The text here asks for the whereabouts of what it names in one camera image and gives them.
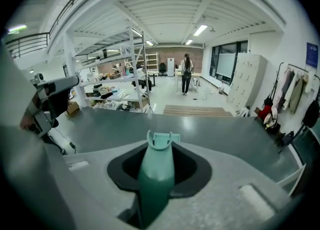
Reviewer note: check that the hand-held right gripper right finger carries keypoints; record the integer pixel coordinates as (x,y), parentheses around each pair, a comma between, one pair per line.
(225,186)

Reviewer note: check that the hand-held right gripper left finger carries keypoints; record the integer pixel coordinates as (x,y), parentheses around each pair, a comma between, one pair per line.
(100,186)

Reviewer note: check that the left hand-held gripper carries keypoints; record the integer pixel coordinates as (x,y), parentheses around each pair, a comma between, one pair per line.
(40,114)

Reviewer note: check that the large white metal shelf rack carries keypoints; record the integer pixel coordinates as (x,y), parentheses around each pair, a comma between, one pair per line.
(68,74)

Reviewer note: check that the cardboard box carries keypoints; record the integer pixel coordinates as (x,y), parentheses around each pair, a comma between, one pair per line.
(72,109)

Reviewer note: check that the black metal railing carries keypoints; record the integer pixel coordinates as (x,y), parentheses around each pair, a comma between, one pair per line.
(48,40)

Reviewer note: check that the white metal bar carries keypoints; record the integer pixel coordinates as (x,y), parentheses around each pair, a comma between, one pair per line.
(291,174)

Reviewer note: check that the ceiling tube light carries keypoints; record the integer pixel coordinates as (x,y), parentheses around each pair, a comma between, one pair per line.
(136,31)
(16,27)
(200,29)
(188,42)

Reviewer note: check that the wooden slat pallet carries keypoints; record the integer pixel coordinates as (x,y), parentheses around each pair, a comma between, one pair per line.
(197,111)

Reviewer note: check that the red bag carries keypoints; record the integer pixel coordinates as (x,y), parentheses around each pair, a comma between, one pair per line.
(265,111)

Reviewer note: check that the small white shelf rack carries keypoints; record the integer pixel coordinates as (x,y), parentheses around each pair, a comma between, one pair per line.
(152,61)

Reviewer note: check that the white jug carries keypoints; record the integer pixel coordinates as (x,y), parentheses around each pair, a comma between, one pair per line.
(221,90)

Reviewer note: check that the black office chair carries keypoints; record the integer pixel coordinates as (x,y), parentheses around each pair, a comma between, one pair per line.
(162,68)

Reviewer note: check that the white locker cabinet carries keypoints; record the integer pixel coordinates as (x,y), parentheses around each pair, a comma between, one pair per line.
(246,81)

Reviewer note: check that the white refrigerator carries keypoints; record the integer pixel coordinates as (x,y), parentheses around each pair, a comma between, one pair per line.
(170,67)

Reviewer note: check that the black hanging bag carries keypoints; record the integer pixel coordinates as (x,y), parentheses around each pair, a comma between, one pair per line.
(311,114)

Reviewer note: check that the pink coat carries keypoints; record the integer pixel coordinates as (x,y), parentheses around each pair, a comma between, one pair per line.
(282,89)

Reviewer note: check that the white coat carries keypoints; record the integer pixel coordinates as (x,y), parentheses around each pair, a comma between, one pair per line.
(291,94)

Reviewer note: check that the black coat rack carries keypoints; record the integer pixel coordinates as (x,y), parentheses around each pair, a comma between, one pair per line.
(276,84)

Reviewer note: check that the white table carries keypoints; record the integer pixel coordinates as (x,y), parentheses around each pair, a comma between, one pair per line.
(197,74)

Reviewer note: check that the olive coat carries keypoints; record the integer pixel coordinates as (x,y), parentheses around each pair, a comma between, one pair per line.
(298,96)

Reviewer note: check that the white projection screen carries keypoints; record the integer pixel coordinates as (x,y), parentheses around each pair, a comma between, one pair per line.
(225,65)

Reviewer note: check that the black framed window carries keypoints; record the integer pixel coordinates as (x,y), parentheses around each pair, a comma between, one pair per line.
(228,47)

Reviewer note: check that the blue wall poster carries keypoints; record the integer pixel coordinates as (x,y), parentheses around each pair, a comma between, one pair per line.
(312,55)

